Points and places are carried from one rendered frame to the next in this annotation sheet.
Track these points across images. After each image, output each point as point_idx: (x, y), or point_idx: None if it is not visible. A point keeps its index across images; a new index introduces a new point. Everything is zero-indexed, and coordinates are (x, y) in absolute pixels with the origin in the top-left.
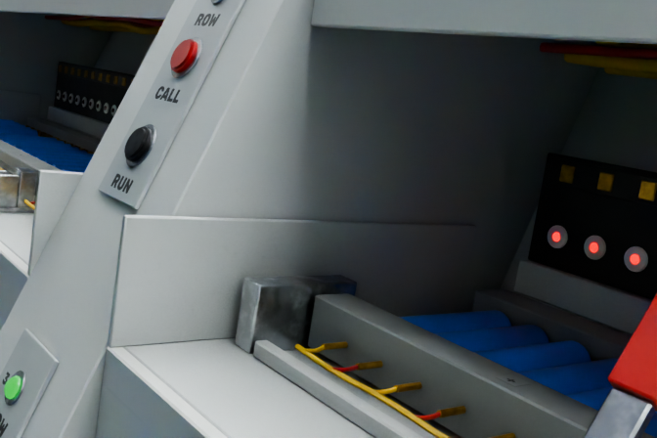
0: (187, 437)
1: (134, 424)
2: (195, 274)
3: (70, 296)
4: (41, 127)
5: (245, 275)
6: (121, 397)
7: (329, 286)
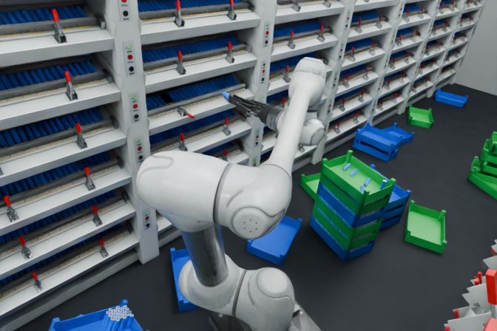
0: (275, 89)
1: (270, 91)
2: None
3: (261, 91)
4: (146, 94)
5: None
6: (268, 91)
7: None
